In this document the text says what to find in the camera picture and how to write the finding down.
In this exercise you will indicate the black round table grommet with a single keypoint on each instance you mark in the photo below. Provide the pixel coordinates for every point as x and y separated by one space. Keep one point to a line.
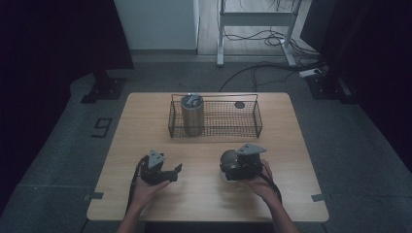
239 104

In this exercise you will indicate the white mug with steel interior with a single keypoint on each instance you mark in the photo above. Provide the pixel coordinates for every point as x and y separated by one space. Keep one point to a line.
226 155

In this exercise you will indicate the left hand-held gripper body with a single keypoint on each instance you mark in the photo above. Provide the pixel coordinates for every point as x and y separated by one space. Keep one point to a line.
152 170

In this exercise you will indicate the white power strip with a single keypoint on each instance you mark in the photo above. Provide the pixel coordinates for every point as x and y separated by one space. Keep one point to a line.
310 72

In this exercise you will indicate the white desk frame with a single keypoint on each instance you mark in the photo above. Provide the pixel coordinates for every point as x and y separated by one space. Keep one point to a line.
256 18

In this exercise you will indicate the dark curtain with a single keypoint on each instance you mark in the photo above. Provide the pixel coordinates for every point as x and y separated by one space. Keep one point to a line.
48 48
372 48

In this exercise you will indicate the black stand base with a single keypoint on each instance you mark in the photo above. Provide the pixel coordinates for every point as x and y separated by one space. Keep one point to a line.
328 87
105 89

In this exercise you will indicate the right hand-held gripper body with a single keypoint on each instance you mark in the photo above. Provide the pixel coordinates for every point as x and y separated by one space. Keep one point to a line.
247 163

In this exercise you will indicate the grey tape strip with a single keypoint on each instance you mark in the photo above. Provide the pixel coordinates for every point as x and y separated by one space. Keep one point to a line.
318 197
94 195

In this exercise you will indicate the person's left hand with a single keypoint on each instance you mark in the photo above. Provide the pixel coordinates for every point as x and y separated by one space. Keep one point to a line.
145 192

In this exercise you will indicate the person's right hand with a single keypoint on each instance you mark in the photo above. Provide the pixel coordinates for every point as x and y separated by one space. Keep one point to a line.
260 186

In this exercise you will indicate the white cabinet panel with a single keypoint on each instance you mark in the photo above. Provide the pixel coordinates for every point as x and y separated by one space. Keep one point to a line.
157 24

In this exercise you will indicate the stainless steel tumbler with lid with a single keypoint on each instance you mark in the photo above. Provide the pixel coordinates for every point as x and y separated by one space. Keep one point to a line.
192 115

